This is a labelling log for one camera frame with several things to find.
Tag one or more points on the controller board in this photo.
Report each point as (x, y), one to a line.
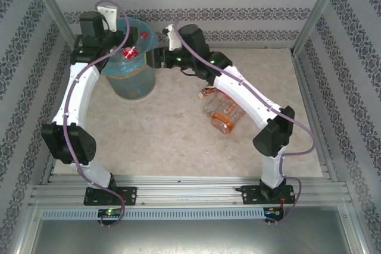
(272, 213)
(110, 213)

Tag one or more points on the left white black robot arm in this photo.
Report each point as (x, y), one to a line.
(80, 93)

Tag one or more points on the clear cola bottle red cap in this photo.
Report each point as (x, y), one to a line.
(131, 51)

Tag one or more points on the clear unlabelled plastic bottle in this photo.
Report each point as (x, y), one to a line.
(211, 106)

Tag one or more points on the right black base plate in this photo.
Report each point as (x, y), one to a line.
(251, 194)

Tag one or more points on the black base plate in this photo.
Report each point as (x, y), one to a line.
(251, 194)
(129, 194)

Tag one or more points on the right controller board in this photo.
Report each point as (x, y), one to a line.
(272, 213)

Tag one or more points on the aluminium mounting rail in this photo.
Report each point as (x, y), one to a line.
(190, 190)

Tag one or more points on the aluminium side rail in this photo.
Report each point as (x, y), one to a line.
(49, 173)
(305, 87)

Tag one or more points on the grey metal panel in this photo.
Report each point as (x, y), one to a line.
(193, 236)

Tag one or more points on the right aluminium frame post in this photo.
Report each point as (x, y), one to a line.
(318, 10)

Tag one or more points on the left aluminium side rail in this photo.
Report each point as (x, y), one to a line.
(49, 173)

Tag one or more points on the large orange label bottle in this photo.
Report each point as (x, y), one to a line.
(226, 117)

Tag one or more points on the left controller board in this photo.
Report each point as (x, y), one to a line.
(110, 213)

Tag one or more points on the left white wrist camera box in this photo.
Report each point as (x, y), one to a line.
(110, 16)

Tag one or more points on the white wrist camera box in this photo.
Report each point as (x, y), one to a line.
(110, 16)
(172, 40)

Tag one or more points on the aluminium frame post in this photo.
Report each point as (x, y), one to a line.
(53, 7)
(318, 10)

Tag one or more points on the left aluminium frame post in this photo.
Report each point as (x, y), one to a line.
(53, 7)

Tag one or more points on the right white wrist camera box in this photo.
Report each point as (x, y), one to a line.
(172, 40)

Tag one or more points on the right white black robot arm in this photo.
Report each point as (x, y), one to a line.
(247, 96)

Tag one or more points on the blue plastic bin liner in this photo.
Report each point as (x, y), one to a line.
(128, 66)

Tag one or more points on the right aluminium side rail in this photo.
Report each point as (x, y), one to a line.
(305, 87)

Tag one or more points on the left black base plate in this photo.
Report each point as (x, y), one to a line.
(129, 194)

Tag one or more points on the grey round waste bin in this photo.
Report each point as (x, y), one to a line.
(131, 86)

